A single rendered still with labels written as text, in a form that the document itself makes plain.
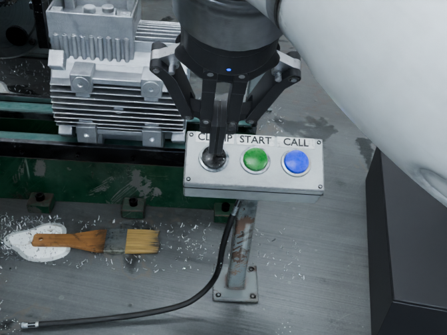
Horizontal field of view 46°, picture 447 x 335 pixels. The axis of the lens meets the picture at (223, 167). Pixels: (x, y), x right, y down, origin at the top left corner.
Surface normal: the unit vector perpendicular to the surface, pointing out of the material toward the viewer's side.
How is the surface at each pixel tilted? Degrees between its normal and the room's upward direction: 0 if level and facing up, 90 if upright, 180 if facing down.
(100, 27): 90
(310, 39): 100
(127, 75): 0
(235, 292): 0
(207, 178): 29
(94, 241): 0
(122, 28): 90
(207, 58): 116
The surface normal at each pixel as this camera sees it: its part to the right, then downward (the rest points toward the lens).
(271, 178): 0.07, -0.36
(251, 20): 0.16, 0.92
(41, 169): 0.00, 0.64
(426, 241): 0.05, -0.78
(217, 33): -0.24, 0.90
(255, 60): 0.48, 0.83
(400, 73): -0.69, 0.37
